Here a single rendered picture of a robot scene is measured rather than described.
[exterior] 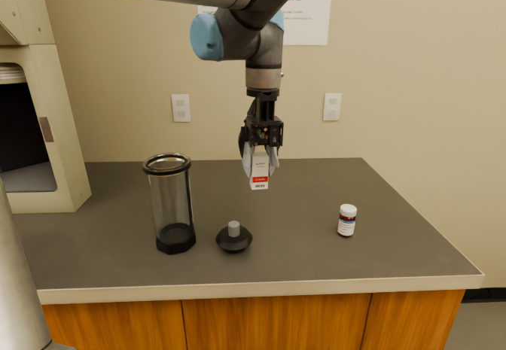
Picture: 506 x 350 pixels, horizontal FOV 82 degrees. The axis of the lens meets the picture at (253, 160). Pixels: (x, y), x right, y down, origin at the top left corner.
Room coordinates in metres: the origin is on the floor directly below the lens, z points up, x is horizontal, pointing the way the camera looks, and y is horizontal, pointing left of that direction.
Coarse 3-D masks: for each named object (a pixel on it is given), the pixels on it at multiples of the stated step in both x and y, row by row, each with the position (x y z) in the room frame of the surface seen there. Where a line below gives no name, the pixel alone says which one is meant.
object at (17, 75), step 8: (0, 64) 0.78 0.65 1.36; (8, 64) 0.79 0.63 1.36; (16, 64) 0.80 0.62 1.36; (0, 72) 0.77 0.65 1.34; (8, 72) 0.78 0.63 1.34; (16, 72) 0.79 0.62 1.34; (0, 80) 0.77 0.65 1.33; (8, 80) 0.77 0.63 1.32; (16, 80) 0.78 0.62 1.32; (24, 80) 0.80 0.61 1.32
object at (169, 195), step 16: (144, 160) 0.61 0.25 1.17; (160, 160) 0.64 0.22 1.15; (176, 160) 0.65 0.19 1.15; (160, 176) 0.56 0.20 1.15; (176, 176) 0.58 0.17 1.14; (160, 192) 0.57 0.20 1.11; (176, 192) 0.57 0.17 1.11; (160, 208) 0.57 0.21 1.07; (176, 208) 0.57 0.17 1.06; (160, 224) 0.57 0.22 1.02; (176, 224) 0.57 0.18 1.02; (160, 240) 0.57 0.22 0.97; (176, 240) 0.57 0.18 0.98
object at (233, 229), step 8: (232, 224) 0.59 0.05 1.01; (224, 232) 0.60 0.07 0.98; (232, 232) 0.58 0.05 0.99; (240, 232) 0.60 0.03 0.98; (248, 232) 0.60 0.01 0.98; (216, 240) 0.59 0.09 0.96; (224, 240) 0.57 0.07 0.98; (232, 240) 0.57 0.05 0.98; (240, 240) 0.57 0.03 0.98; (248, 240) 0.58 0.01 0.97; (224, 248) 0.56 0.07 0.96; (232, 248) 0.55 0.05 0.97; (240, 248) 0.56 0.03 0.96
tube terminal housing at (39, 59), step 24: (24, 0) 0.78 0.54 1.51; (24, 24) 0.75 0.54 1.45; (48, 24) 0.85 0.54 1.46; (0, 48) 0.75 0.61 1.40; (24, 48) 0.75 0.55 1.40; (48, 48) 0.82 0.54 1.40; (24, 72) 0.75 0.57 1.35; (48, 72) 0.80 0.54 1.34; (48, 96) 0.77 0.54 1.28; (48, 120) 0.75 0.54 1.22; (72, 120) 0.85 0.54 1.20; (48, 144) 0.75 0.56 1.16; (72, 144) 0.82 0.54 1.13; (72, 168) 0.79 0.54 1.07; (48, 192) 0.75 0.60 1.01; (72, 192) 0.76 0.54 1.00
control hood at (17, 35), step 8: (0, 0) 0.70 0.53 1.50; (8, 0) 0.72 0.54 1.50; (0, 8) 0.69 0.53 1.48; (8, 8) 0.72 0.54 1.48; (16, 8) 0.74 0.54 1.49; (0, 16) 0.68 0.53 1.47; (8, 16) 0.71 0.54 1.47; (16, 16) 0.73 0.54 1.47; (0, 24) 0.68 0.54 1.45; (8, 24) 0.70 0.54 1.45; (16, 24) 0.73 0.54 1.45; (0, 32) 0.70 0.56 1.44; (8, 32) 0.70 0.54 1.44; (16, 32) 0.72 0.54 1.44; (24, 32) 0.75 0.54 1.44; (0, 40) 0.71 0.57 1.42; (8, 40) 0.71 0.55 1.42; (16, 40) 0.72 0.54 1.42; (24, 40) 0.74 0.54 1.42
